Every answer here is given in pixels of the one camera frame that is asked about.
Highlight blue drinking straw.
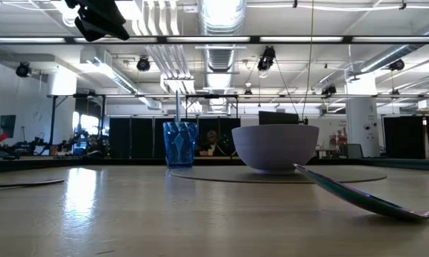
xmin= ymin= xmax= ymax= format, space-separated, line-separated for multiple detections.
xmin=174 ymin=90 xmax=181 ymax=124

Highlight black bar with light strips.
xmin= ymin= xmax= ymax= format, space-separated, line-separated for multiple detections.
xmin=0 ymin=34 xmax=429 ymax=46

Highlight black background gantry frame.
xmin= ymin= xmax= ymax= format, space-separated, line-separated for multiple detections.
xmin=183 ymin=94 xmax=240 ymax=119
xmin=46 ymin=93 xmax=108 ymax=156

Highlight blue faceted plastic cup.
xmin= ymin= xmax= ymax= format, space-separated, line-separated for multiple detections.
xmin=162 ymin=121 xmax=198 ymax=168

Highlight person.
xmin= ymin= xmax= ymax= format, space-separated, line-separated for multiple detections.
xmin=199 ymin=130 xmax=229 ymax=157
xmin=85 ymin=134 xmax=106 ymax=158

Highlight dark wall picture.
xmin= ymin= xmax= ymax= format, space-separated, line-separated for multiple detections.
xmin=0 ymin=114 xmax=17 ymax=139

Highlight round grey placemat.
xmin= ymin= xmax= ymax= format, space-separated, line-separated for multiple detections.
xmin=168 ymin=166 xmax=388 ymax=185

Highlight background black robot arms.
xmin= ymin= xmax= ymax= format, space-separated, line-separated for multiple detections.
xmin=6 ymin=130 xmax=90 ymax=158

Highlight white column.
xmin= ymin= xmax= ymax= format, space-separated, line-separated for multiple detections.
xmin=345 ymin=73 xmax=381 ymax=158

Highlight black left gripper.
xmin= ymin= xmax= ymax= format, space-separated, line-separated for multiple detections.
xmin=64 ymin=0 xmax=131 ymax=43

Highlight lavender bowl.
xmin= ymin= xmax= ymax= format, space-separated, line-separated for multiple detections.
xmin=231 ymin=124 xmax=320 ymax=175

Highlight silver ventilation duct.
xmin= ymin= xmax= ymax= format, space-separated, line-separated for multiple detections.
xmin=196 ymin=0 xmax=247 ymax=115

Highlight grey office chair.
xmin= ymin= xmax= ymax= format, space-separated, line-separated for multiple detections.
xmin=346 ymin=143 xmax=364 ymax=159

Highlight black monitor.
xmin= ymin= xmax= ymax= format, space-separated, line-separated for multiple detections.
xmin=258 ymin=110 xmax=301 ymax=126

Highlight black partition panels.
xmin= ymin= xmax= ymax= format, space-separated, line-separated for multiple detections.
xmin=108 ymin=116 xmax=242 ymax=159
xmin=383 ymin=116 xmax=429 ymax=160

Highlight black table frame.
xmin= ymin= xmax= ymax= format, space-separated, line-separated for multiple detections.
xmin=0 ymin=156 xmax=429 ymax=174

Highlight iridescent metal spoon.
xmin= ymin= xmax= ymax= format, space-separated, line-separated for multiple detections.
xmin=293 ymin=163 xmax=429 ymax=221

